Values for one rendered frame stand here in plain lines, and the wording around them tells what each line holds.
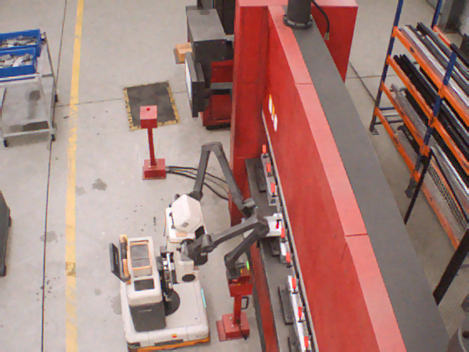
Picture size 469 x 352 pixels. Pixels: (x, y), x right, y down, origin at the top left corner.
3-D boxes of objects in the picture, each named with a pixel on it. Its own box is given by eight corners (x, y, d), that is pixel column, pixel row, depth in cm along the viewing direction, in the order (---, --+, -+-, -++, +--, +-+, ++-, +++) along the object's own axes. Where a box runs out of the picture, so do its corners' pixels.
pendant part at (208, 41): (187, 94, 482) (185, 10, 423) (214, 91, 486) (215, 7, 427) (194, 129, 446) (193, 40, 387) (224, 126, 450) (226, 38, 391)
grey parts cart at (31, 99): (10, 103, 646) (-8, 38, 580) (60, 96, 657) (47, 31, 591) (2, 149, 583) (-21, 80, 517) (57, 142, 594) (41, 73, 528)
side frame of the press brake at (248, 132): (228, 207, 534) (235, -10, 374) (311, 202, 543) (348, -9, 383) (230, 226, 516) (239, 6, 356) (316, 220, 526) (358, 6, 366)
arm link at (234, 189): (213, 143, 367) (210, 147, 357) (221, 141, 366) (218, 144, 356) (237, 201, 375) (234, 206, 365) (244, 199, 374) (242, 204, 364)
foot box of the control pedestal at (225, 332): (215, 321, 441) (215, 313, 433) (244, 317, 445) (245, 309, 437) (219, 341, 427) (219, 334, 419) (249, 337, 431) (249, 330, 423)
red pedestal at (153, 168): (141, 167, 571) (135, 104, 513) (165, 165, 574) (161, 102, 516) (141, 179, 557) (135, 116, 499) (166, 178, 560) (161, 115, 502)
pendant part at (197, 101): (185, 86, 466) (184, 51, 441) (198, 85, 468) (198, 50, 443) (192, 118, 435) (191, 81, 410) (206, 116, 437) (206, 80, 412)
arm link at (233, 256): (261, 216, 344) (265, 229, 336) (268, 220, 347) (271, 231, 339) (221, 256, 363) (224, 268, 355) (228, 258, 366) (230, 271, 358)
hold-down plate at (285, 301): (278, 287, 365) (278, 285, 363) (286, 287, 365) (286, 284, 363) (285, 325, 343) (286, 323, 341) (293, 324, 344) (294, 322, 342)
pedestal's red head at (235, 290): (225, 275, 396) (225, 261, 384) (246, 272, 399) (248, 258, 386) (230, 297, 382) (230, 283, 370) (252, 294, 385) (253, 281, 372)
